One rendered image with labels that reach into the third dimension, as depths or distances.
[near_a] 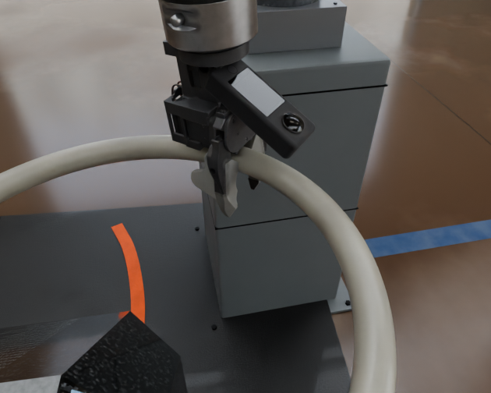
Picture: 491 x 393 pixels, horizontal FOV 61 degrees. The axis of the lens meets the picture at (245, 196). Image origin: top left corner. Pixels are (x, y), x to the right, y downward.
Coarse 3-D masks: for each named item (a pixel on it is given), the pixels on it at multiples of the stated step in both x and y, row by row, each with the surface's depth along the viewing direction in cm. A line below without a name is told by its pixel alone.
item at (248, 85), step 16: (240, 64) 42; (208, 80) 41; (224, 80) 40; (240, 80) 41; (256, 80) 42; (224, 96) 41; (240, 96) 40; (256, 96) 41; (272, 96) 42; (240, 112) 41; (256, 112) 40; (272, 112) 41; (288, 112) 41; (256, 128) 41; (272, 128) 40; (288, 128) 40; (304, 128) 41; (272, 144) 41; (288, 144) 40
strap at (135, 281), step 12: (120, 228) 166; (120, 240) 161; (132, 252) 157; (132, 264) 152; (132, 276) 148; (132, 288) 144; (132, 300) 140; (144, 300) 140; (132, 312) 137; (144, 312) 137
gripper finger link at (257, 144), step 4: (256, 136) 50; (252, 140) 49; (256, 140) 50; (260, 140) 51; (248, 144) 50; (252, 144) 49; (256, 144) 50; (260, 144) 51; (252, 148) 50; (256, 148) 51; (260, 148) 51; (264, 152) 53; (252, 180) 54; (256, 180) 54; (252, 184) 55; (256, 184) 54; (252, 188) 56
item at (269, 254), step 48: (336, 48) 92; (288, 96) 88; (336, 96) 91; (336, 144) 99; (240, 192) 102; (336, 192) 109; (240, 240) 114; (288, 240) 118; (240, 288) 127; (288, 288) 132; (336, 288) 138
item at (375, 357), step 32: (32, 160) 50; (64, 160) 50; (96, 160) 51; (128, 160) 52; (192, 160) 51; (256, 160) 47; (0, 192) 47; (288, 192) 44; (320, 192) 42; (320, 224) 40; (352, 224) 39; (352, 256) 36; (352, 288) 34; (384, 288) 34; (384, 320) 31; (384, 352) 29; (352, 384) 28; (384, 384) 28
